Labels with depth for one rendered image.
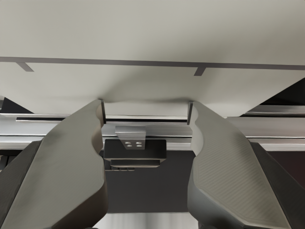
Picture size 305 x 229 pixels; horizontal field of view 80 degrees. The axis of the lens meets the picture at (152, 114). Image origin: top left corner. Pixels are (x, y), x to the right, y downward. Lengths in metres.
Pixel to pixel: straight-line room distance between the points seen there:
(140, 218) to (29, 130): 0.36
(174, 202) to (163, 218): 0.51
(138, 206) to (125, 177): 0.10
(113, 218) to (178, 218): 0.05
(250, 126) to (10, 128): 0.54
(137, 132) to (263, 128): 0.35
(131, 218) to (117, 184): 0.51
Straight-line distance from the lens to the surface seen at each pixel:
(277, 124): 0.52
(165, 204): 0.68
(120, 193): 0.68
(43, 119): 0.21
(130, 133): 0.21
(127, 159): 0.36
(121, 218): 0.18
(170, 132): 0.42
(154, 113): 0.16
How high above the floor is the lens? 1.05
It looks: 18 degrees down
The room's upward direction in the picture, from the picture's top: 180 degrees clockwise
